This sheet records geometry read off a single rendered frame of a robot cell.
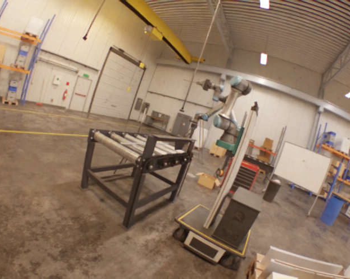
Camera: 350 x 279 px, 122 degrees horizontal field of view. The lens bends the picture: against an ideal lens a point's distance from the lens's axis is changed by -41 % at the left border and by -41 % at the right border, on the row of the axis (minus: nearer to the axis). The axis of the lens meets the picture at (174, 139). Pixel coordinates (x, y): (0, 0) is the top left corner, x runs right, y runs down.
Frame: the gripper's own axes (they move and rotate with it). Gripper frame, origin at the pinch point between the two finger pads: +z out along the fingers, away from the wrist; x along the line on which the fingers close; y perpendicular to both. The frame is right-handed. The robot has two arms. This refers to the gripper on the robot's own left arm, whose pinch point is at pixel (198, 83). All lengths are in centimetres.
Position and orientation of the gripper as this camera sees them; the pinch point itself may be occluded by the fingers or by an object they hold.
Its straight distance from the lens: 199.8
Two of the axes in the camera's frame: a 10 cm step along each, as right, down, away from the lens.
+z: -8.4, -3.4, 4.3
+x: 3.2, -9.4, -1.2
